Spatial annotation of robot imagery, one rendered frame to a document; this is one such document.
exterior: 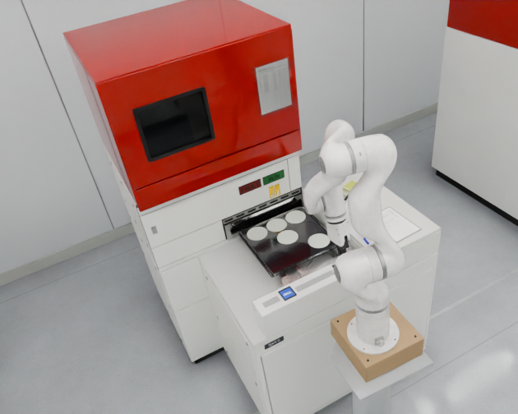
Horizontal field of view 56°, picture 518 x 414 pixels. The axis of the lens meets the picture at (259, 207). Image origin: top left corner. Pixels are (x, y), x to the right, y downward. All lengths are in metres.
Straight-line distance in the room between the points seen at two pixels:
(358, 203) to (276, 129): 0.83
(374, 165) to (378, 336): 0.68
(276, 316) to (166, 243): 0.67
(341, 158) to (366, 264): 0.38
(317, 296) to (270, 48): 1.03
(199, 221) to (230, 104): 0.60
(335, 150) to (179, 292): 1.40
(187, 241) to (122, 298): 1.31
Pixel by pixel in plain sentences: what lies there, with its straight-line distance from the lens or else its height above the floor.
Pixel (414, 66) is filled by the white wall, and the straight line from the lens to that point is 4.85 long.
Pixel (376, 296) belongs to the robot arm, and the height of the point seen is 1.17.
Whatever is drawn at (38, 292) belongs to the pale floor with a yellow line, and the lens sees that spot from 3.97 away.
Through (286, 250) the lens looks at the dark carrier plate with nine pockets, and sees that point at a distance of 2.28.
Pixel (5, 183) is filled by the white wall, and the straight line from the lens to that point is 3.73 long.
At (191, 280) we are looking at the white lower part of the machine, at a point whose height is 0.68.
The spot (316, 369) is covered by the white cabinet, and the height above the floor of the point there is 0.44.
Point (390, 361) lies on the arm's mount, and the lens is 1.92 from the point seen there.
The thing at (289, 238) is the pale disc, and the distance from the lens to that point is 2.34.
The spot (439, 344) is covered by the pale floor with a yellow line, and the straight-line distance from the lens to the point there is 3.09.
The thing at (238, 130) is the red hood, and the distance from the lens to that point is 2.14.
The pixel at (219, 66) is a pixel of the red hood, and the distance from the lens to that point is 2.00.
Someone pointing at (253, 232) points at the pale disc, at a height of 0.90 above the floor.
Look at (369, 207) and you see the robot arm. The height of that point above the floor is 1.52.
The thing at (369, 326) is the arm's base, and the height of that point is 1.03.
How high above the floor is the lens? 2.46
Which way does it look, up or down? 38 degrees down
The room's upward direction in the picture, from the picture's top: 9 degrees counter-clockwise
